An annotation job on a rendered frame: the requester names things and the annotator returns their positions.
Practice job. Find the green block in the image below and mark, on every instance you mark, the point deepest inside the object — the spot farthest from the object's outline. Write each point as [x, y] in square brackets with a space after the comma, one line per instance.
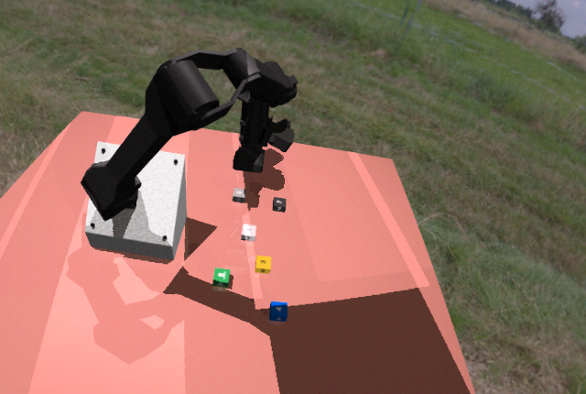
[221, 277]

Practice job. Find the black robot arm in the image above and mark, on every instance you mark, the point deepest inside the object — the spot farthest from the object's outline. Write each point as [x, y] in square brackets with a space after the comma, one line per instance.
[178, 100]

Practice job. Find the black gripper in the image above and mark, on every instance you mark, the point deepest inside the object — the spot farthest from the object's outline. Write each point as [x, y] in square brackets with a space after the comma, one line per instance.
[250, 155]

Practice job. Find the yellow block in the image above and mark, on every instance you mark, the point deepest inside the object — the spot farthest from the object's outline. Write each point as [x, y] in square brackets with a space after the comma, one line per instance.
[262, 264]

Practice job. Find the blue block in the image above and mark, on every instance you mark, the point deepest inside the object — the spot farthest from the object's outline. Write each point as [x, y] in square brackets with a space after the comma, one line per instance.
[278, 311]

